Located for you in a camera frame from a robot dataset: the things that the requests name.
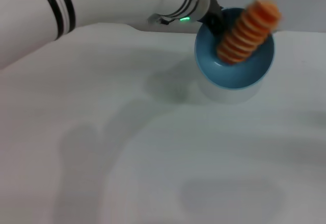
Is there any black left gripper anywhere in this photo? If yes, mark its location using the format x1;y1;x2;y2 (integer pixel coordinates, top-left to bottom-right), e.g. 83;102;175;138
201;0;225;35

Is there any ridged toy bread loaf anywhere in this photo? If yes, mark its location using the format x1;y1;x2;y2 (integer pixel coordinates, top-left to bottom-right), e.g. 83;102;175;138
216;0;282;66

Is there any blue ceramic bowl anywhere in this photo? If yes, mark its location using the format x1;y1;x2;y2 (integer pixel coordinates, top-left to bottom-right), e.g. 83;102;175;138
194;7;277;104

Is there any grey wrist cable connector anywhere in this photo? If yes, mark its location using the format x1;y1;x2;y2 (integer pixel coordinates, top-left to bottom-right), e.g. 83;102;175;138
147;14;177;25

